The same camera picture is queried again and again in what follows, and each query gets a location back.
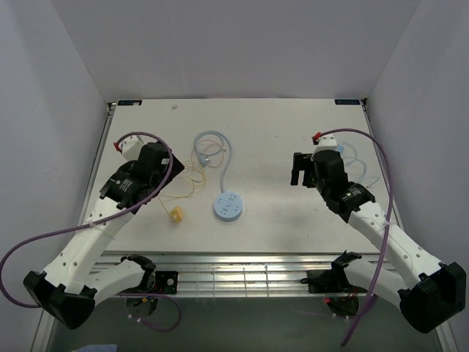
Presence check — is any light blue charging cable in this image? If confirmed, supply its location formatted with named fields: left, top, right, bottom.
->
left=340, top=141, right=380, bottom=190

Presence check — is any yellow charger plug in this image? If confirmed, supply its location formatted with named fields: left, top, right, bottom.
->
left=169, top=206, right=183, bottom=224

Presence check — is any yellow charging cable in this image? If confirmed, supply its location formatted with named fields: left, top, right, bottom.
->
left=159, top=159, right=208, bottom=217

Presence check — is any round blue power socket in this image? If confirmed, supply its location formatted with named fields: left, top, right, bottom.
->
left=213, top=191, right=243, bottom=221

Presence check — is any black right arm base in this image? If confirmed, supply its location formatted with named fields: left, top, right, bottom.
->
left=300, top=269, right=366, bottom=318

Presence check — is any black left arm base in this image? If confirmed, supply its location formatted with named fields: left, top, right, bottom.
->
left=123, top=271, right=179, bottom=318

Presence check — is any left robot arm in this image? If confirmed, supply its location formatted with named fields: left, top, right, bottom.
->
left=23, top=142, right=184, bottom=329

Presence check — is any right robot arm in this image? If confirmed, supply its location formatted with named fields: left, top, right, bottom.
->
left=290, top=150, right=466, bottom=334

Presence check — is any right blue corner label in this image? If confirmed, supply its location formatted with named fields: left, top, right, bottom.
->
left=334, top=99, right=361, bottom=106

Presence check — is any blue corner label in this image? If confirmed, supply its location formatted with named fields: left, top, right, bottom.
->
left=334, top=99, right=361, bottom=106
left=117, top=100, right=142, bottom=106

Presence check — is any left blue corner label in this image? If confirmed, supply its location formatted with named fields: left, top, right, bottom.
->
left=117, top=100, right=142, bottom=106

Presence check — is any blue cloth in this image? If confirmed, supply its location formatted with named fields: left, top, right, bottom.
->
left=76, top=344, right=117, bottom=352

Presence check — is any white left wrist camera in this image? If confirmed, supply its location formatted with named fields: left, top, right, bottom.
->
left=114, top=135, right=144, bottom=161

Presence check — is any blue three-pin wall plug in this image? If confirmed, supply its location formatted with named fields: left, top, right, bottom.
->
left=197, top=154, right=210, bottom=167

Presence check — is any thick blue socket cord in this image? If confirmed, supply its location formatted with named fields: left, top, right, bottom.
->
left=193, top=131, right=234, bottom=194

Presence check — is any aluminium table edge rail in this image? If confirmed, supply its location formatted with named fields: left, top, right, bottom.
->
left=45, top=252, right=440, bottom=298

